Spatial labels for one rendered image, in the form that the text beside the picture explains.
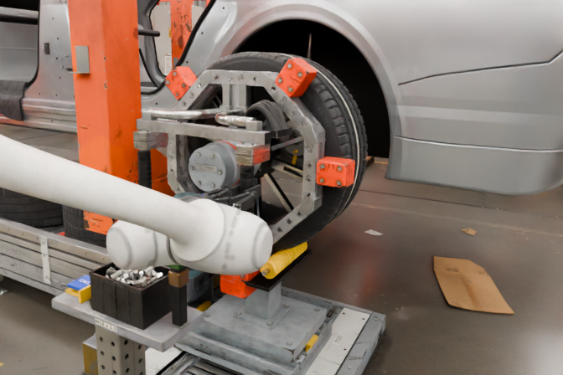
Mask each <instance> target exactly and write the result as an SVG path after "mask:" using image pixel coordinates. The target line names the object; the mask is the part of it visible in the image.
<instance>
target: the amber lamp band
mask: <svg viewBox="0 0 563 375"><path fill-rule="evenodd" d="M188 282H189V270H188V269H186V270H184V271H183V272H181V273H176V272H172V271H171V270H170V271H169V272H168V283H169V284H170V285H172V286H175V287H178V288H181V287H182V286H184V285H186V284H187V283H188Z"/></svg>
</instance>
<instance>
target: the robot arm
mask: <svg viewBox="0 0 563 375"><path fill-rule="evenodd" d="M0 188H6V189H8V190H11V191H14V192H17V193H22V194H26V195H29V196H32V197H36V198H41V199H44V200H47V201H50V202H54V203H59V204H63V205H65V206H69V207H72V208H78V209H81V210H84V211H87V212H91V213H96V214H99V215H102V216H106V217H109V218H114V219H118V221H117V222H116V223H115V224H113V225H112V226H111V228H110V229H109V230H108V232H107V235H106V248H107V252H108V254H109V256H110V258H111V260H112V262H113V263H114V264H115V265H116V266H117V267H118V268H120V269H123V270H139V269H146V268H147V267H150V266H154V267H158V266H163V265H183V266H188V267H189V268H191V269H194V270H200V271H204V272H209V273H213V274H219V275H247V274H250V273H253V272H256V271H257V270H259V269H260V268H261V267H262V266H263V265H265V264H266V262H267V261H268V260H269V258H270V255H271V250H272V233H271V230H270V229H269V227H268V225H267V223H266V222H265V221H264V220H262V219H261V218H259V217H257V216H255V215H254V214H252V213H248V212H244V211H245V210H247V209H248V208H251V207H252V206H254V205H255V201H256V198H258V197H260V196H261V185H260V184H258V185H256V186H254V187H251V188H249V189H246V190H245V191H244V193H242V194H240V184H239V185H236V186H234V187H231V188H230V186H225V189H224V190H223V191H222V189H221V188H217V189H215V190H212V191H209V192H206V193H202V194H198V195H196V196H191V195H188V196H184V197H181V198H178V199H176V198H173V197H170V196H168V195H166V194H163V193H160V192H157V191H154V190H152V189H149V188H147V187H143V186H140V185H137V184H135V183H133V182H128V181H126V180H123V179H120V178H119V177H114V176H112V175H109V174H107V173H104V172H100V171H97V170H95V169H93V168H90V167H86V166H83V165H80V164H79V163H76V162H72V161H69V160H66V159H64V158H62V157H57V156H55V155H52V154H50V153H47V152H43V151H40V150H39V149H36V148H33V147H31V146H27V145H24V144H23V143H20V142H18V141H15V140H12V139H10V138H7V137H5V136H2V135H0ZM216 193H217V194H216Z"/></svg>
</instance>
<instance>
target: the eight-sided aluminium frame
mask: <svg viewBox="0 0 563 375"><path fill-rule="evenodd" d="M278 75H279V73H277V72H271V71H259V72H255V71H234V70H223V69H212V70H204V72H203V73H202V74H201V75H199V77H198V78H197V80H196V81H195V82H194V83H193V85H192V86H191V87H190V88H189V90H188V91H187V92H186V94H185V95H184V96H183V98H182V99H181V100H180V101H179V102H178V103H177V104H176V105H175V107H174V108H173V110H197V109H198V108H199V107H200V106H201V105H202V104H203V103H204V101H205V100H206V99H207V98H208V97H209V95H210V94H211V93H212V92H213V91H214V89H215V88H216V87H217V86H218V85H219V84H221V85H222V84H223V83H230V84H231V85H239V84H245V85H250V86H263V87H264V88H265V89H266V91H267V92H268V93H269V94H270V96H271V97H272V98H273V99H274V101H275V102H276V103H277V104H278V105H279V106H280V107H281V109H282V110H283V111H284V113H285V114H286V115H287V117H288V118H289V119H290V120H291V122H292V123H293V124H294V126H295V127H296V128H297V129H298V130H299V131H300V132H301V134H302V135H303V136H304V153H303V174H302V202H301V203H300V204H299V205H298V206H297V207H295V208H294V209H293V210H292V211H291V212H290V213H289V214H288V215H286V216H285V217H284V218H283V219H282V220H280V221H279V222H278V223H277V224H275V225H274V226H273V227H272V228H271V229H270V230H271V233H272V244H274V243H276V242H277V241H278V240H280V238H281V237H283V236H284V235H285V234H286V233H288V232H289V231H290V230H291V229H293V228H294V227H295V226H297V225H298V224H299V223H301V221H303V220H304V219H305V218H306V217H307V216H309V215H310V214H312V213H313V212H315V211H316V210H317V208H319V207H320V206H321V205H322V198H323V185H318V184H316V172H317V161H318V160H320V159H322V158H324V147H325V141H326V138H325V130H324V129H323V127H322V126H321V123H320V122H318V121H317V119H316V118H315V117H314V116H313V115H312V113H311V112H310V111H309V109H308V108H307V107H306V106H305V105H304V104H303V103H302V101H301V100H300V99H299V98H298V97H292V98H291V97H289V96H288V95H287V94H286V93H285V92H284V91H283V90H282V89H281V88H280V87H278V86H277V85H276V84H275V80H276V78H277V76H278ZM168 137H169V138H168V146H167V159H168V175H167V177H168V184H169V186H170V187H171V189H172V190H173V191H174V192H175V193H176V194H178V193H197V194H201V193H200V192H199V190H198V189H197V188H196V187H195V186H194V184H193V183H192V181H191V180H190V179H189V175H188V136H185V135H178V134H171V133H168Z"/></svg>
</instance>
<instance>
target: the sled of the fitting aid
mask: <svg viewBox="0 0 563 375"><path fill-rule="evenodd" d="M224 295H226V293H224V292H220V293H219V294H218V295H217V296H216V297H214V298H213V299H212V300H210V301H206V302H205V303H203V304H202V305H201V306H199V307H198V308H197V310H199V311H202V312H204V311H205V310H207V309H208V308H209V307H211V306H212V305H213V304H214V303H215V302H216V301H218V300H219V299H221V298H222V297H223V296H224ZM332 323H333V319H330V318H327V317H326V320H325V321H324V322H323V324H322V325H321V326H320V327H319V328H318V330H317V331H316V333H315V334H314V335H313V336H312V338H311V339H310V341H309V342H308V343H307V345H306V346H305V347H304V348H303V349H302V351H301V352H300V354H299V355H298V356H297V358H296V359H295V360H294V362H289V361H287V360H284V359H282V358H279V357H275V356H272V355H271V354H268V353H265V352H262V351H259V350H256V349H254V348H251V347H248V346H245V345H242V344H239V343H238V342H233V341H231V340H229V339H226V338H223V337H221V336H217V335H215V334H212V333H209V332H207V331H203V330H200V329H198V328H196V327H195V328H194V329H193V330H192V331H190V332H189V333H188V334H187V335H185V336H184V337H183V338H181V339H180V340H179V341H178V342H176V343H175V344H174V345H173V346H174V347H176V348H179V349H181V350H184V351H186V352H189V353H192V354H194V355H196V356H198V357H202V358H204V359H207V360H209V361H211V362H215V363H217V364H219V365H221V366H224V367H227V368H229V369H232V370H235V371H237V372H240V373H243V374H245V375H305V374H306V372H307V370H308V369H309V368H310V367H311V365H312V363H313V362H314V361H315V359H316V358H317V356H318V354H319V353H320V352H321V351H322V349H323V348H324V346H325V345H326V343H327V342H328V340H329V338H330V337H331V336H332Z"/></svg>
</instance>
